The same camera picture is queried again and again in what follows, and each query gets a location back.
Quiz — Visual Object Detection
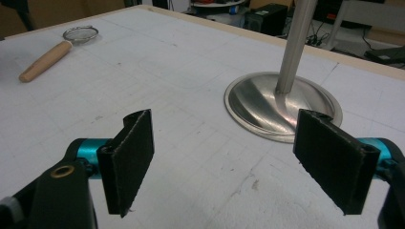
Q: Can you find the white round table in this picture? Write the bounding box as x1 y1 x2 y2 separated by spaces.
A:
190 0 250 10

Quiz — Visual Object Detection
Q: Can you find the flat black device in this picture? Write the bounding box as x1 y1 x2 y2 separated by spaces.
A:
364 46 405 66

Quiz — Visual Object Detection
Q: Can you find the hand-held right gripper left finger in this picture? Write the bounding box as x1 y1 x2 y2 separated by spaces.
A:
96 108 156 219

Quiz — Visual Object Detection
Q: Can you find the white metal frame leg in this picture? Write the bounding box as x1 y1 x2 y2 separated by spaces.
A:
324 0 405 51

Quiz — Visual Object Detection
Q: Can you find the silver metal stand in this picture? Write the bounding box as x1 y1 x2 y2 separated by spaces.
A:
224 0 344 144

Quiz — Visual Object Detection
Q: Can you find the white grid mat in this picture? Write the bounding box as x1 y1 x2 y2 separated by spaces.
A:
0 8 405 229

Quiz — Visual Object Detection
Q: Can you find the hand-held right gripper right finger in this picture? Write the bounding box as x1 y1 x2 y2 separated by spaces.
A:
292 108 382 216

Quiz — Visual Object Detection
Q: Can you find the wooden handle mesh strainer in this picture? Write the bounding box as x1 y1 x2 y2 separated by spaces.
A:
18 25 99 84

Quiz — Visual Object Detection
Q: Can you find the black computer tower green label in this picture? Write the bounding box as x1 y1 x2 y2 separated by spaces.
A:
243 3 289 36

